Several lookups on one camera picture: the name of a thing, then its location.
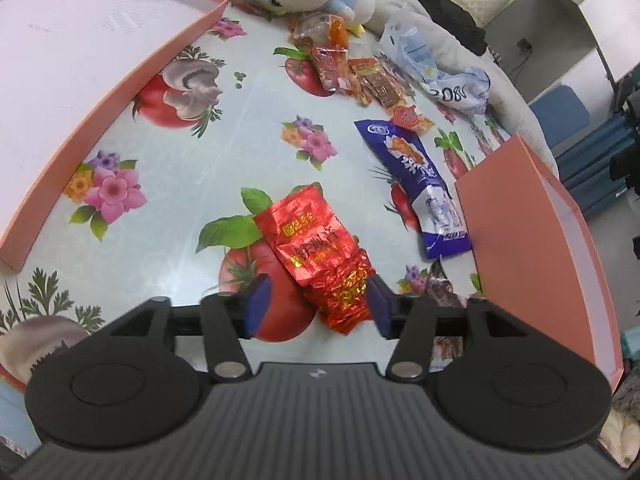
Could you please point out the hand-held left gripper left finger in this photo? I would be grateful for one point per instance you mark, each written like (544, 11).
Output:
(257, 305)

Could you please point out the crumpled white plastic bag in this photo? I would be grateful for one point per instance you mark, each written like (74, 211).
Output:
(420, 55)

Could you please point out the red foil snack packet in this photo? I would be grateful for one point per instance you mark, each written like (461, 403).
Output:
(310, 245)

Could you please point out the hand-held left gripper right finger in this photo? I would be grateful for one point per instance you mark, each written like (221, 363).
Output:
(381, 307)

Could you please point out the deep pink cardboard box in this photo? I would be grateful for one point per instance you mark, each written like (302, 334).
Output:
(510, 220)

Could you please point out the orange snack packet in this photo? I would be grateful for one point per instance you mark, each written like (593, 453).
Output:
(320, 30)

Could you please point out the floral fruit print tablecloth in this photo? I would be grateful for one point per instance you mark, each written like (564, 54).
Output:
(200, 160)

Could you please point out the blue curtain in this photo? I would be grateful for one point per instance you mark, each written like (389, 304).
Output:
(590, 170)

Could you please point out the hanging black garment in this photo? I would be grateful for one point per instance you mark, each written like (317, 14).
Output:
(627, 160)

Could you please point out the blue and white snack packet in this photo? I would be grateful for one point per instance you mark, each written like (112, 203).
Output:
(415, 170)

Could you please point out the shallow pink box lid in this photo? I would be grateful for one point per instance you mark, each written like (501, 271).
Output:
(75, 60)

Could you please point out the blue chair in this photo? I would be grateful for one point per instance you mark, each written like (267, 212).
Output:
(560, 115)

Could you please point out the dark foil snack packet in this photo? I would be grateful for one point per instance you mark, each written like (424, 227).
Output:
(442, 287)

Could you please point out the black clothes pile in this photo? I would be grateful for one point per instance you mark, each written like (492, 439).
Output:
(450, 15)

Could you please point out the small orange round label packet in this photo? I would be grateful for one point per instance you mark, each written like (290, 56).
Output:
(410, 119)

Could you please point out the brown strip snack packet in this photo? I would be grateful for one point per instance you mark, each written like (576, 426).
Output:
(382, 85)

